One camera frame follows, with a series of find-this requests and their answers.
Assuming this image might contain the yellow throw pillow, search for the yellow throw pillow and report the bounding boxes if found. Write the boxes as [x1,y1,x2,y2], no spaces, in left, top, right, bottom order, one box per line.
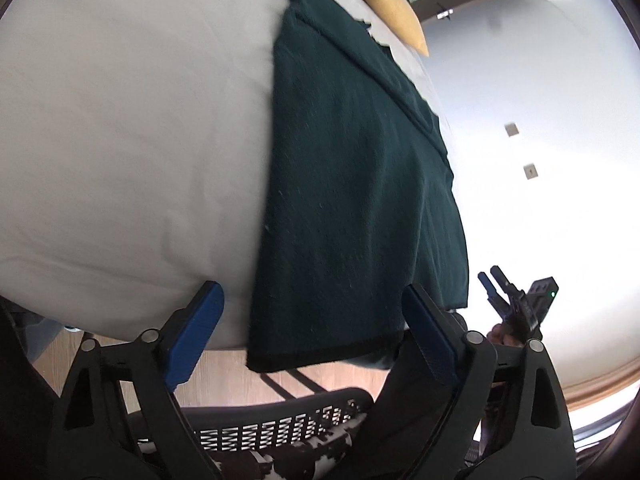
[363,0,430,56]

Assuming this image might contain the person's right hand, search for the person's right hand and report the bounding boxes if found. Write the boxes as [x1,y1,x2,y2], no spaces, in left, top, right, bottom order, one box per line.
[486,324,525,348]

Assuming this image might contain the dark green knit sweater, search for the dark green knit sweater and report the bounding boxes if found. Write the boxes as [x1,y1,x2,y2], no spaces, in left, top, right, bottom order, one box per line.
[246,0,470,373]

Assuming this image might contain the wall socket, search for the wall socket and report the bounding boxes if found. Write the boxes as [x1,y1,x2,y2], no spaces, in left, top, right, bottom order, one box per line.
[524,164,538,180]
[504,122,520,136]

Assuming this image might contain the black mesh basket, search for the black mesh basket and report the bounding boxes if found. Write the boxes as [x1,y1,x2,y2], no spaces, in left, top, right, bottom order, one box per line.
[127,386,377,480]

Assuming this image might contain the lower wall socket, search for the lower wall socket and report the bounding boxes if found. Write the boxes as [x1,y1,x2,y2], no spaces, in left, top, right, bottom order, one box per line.
[524,164,538,180]

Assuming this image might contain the upper wall socket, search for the upper wall socket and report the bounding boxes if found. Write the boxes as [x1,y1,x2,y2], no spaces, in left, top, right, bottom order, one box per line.
[504,122,520,136]

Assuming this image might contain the black door handle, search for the black door handle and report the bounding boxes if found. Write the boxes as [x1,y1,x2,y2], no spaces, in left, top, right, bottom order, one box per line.
[436,6,454,21]

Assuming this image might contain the white bed sheet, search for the white bed sheet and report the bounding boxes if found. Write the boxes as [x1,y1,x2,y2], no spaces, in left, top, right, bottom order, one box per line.
[1,0,428,350]

